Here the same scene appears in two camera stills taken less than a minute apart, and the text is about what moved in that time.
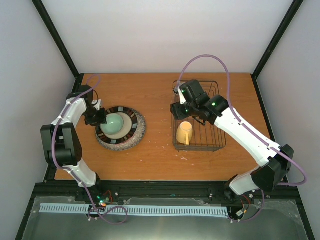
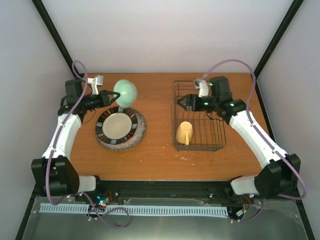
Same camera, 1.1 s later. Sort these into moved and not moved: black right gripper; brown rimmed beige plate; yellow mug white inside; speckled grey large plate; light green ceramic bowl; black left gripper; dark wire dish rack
Moved: black left gripper; black right gripper; light green ceramic bowl
Not moved: dark wire dish rack; speckled grey large plate; yellow mug white inside; brown rimmed beige plate
